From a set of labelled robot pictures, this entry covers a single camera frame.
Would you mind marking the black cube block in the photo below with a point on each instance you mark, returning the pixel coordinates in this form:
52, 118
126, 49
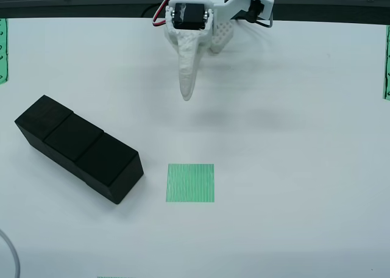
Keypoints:
44, 116
73, 134
106, 156

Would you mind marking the green striped square marker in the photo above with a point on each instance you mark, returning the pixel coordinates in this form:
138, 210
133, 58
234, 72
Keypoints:
190, 183

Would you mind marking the green strip with arrows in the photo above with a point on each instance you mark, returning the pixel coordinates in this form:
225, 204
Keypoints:
387, 61
3, 46

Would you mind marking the white honeycomb base plate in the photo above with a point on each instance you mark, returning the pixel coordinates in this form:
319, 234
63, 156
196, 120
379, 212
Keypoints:
221, 34

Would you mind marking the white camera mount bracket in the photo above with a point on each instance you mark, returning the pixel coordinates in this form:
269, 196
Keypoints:
240, 0

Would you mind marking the small black camera board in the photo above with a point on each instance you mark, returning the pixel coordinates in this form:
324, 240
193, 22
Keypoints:
256, 9

